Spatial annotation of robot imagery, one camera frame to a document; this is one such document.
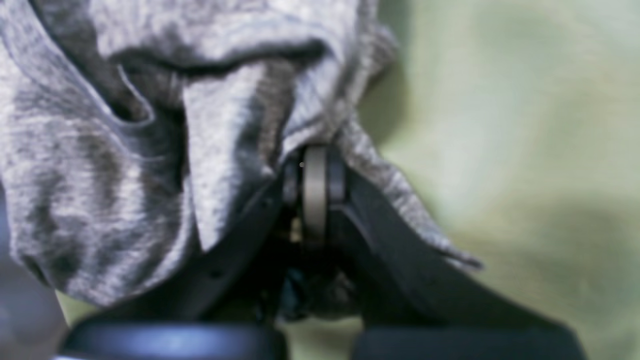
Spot green table cloth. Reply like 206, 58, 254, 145
83, 0, 639, 360

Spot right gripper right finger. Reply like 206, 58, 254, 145
327, 150, 586, 360

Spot grey heathered T-shirt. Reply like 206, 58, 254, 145
1, 0, 482, 306

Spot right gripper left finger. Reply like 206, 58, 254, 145
55, 145, 329, 360

